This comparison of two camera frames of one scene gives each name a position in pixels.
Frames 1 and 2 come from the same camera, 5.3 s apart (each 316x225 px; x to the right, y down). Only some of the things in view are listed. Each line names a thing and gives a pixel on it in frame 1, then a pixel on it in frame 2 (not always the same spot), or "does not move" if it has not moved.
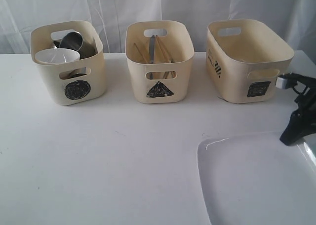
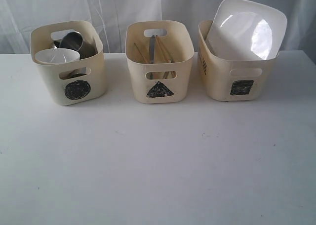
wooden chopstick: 140,52 does not move
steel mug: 74,41 does not move
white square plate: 256,179 to 246,29
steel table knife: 152,46 does not move
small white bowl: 57,56 does not move
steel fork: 165,74 to 174,74
